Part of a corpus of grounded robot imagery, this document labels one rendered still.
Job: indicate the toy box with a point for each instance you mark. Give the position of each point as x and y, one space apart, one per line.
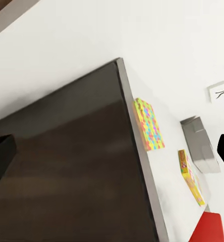
200 147

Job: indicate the desk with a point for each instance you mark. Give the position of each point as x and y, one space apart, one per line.
81 173

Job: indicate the swivel chair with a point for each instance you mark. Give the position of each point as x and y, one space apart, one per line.
208 229

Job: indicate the board game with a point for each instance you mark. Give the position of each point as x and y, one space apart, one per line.
191 177

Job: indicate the jigsaw puzzle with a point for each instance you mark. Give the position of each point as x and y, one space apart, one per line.
148 125

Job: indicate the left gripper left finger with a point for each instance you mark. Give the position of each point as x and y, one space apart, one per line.
8 150

